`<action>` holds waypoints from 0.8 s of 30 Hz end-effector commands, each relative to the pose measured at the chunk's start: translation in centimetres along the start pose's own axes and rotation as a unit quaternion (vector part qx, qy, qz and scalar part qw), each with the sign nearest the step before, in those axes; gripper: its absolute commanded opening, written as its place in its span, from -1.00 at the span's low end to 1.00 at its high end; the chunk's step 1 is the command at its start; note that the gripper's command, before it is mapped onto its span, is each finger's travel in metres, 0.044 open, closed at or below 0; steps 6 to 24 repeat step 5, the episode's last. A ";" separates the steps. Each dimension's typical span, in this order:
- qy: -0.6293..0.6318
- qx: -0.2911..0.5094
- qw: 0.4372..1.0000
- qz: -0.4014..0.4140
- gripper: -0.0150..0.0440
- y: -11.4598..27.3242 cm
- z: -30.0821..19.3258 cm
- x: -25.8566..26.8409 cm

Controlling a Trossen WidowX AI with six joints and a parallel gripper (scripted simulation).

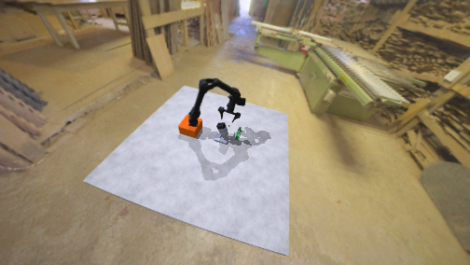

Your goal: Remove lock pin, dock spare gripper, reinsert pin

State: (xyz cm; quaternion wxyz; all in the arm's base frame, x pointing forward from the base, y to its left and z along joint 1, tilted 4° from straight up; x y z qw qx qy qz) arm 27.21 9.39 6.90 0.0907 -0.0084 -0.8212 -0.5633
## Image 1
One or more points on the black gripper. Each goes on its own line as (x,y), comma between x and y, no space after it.
(230,110)

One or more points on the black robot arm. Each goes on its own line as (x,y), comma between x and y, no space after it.
(234,98)

